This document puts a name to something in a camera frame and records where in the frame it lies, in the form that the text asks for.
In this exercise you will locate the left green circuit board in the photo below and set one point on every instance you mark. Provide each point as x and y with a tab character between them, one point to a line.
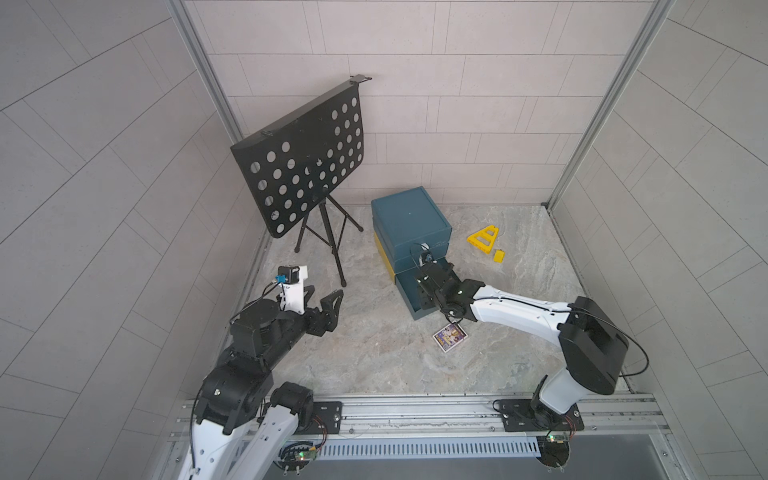
296	456

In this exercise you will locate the right green circuit board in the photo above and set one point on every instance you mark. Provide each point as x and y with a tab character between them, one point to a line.
553	453

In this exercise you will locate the green circuit board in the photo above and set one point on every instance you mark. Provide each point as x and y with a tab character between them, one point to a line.
296	456
553	453

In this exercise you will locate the teal three-drawer cabinet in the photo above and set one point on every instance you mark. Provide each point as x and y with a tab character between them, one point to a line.
400	221

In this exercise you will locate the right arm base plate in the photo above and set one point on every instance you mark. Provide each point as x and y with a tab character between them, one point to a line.
518	415

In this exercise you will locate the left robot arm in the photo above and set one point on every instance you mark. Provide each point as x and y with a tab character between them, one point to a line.
241	424

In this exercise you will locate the black perforated music stand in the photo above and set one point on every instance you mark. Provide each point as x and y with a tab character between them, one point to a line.
292	166

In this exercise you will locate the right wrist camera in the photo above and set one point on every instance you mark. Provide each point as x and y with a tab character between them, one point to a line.
424	254

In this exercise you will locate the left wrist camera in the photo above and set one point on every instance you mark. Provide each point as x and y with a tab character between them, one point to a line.
291	283

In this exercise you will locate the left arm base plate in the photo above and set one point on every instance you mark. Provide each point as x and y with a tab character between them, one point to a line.
325	417

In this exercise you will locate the aluminium mounting rail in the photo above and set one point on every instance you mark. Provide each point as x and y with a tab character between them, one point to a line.
479	415

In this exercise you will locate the colourful picture card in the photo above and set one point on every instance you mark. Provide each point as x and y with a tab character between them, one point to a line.
449	337

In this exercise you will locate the yellow triangular plastic frame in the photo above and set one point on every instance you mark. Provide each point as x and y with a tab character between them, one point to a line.
484	239

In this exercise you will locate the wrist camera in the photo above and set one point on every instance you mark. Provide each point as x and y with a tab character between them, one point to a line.
424	254
291	283

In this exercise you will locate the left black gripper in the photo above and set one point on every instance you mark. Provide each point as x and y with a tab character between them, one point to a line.
328	319

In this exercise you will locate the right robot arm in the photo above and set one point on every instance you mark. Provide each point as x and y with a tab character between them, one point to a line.
593	347

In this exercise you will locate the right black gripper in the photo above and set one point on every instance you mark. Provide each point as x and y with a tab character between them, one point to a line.
421	294

